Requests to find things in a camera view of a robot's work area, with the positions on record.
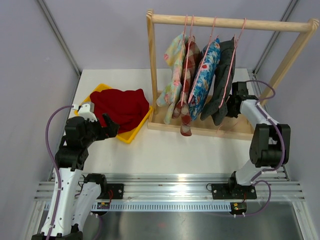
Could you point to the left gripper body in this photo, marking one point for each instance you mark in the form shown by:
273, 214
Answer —
95, 132

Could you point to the red skirt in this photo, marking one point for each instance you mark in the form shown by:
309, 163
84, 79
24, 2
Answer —
126, 108

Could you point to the pink hanger of red skirt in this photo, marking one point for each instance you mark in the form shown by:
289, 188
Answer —
239, 129

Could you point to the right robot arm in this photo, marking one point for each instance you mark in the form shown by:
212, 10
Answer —
270, 144

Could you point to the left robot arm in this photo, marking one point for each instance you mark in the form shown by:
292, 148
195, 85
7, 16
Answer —
68, 211

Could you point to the yellow plastic tray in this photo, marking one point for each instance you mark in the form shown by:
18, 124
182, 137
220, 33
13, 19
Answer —
126, 137

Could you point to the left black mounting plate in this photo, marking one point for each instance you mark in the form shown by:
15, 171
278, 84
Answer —
113, 190

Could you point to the black mounting plate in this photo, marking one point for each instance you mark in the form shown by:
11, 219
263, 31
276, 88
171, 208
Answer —
222, 191
113, 190

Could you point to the pastel floral garment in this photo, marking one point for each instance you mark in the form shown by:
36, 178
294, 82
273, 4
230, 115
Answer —
174, 57

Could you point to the red plaid garment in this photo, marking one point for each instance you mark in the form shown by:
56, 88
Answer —
190, 66

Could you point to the dark grey dotted garment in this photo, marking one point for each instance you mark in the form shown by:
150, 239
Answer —
211, 108

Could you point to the blue floral garment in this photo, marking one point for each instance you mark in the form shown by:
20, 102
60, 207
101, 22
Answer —
203, 78

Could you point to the wooden clothes rack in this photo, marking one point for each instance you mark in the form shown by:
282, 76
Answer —
205, 128

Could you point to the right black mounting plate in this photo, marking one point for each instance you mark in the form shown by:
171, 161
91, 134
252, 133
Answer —
222, 191

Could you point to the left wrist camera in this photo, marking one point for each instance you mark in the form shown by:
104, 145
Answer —
85, 112

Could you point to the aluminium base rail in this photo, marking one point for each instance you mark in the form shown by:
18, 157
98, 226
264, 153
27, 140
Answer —
193, 192

